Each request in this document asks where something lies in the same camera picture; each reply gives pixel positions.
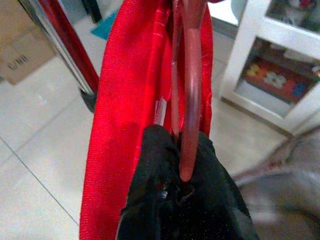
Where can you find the red T-shirt white print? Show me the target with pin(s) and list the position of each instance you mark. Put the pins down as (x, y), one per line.
(125, 87)

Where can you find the chrome clothes rack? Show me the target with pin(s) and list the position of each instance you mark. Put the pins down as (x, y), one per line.
(67, 45)

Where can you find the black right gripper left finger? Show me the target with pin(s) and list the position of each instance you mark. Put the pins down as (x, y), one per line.
(152, 200)

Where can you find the white glass door cabinet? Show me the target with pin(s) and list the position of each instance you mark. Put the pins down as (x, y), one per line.
(240, 62)

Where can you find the teal floor mat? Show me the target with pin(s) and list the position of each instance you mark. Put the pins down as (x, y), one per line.
(105, 26)

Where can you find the small printed cardboard box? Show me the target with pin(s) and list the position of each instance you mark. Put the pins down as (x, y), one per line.
(25, 55)

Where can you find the colourful flower print box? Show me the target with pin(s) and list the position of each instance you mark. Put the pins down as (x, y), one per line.
(275, 80)

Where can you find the large plain cardboard box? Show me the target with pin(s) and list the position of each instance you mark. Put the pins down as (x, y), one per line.
(15, 15)

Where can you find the red plastic hanger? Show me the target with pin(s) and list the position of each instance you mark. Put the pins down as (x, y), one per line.
(192, 100)

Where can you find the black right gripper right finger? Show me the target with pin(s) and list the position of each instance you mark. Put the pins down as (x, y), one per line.
(215, 205)

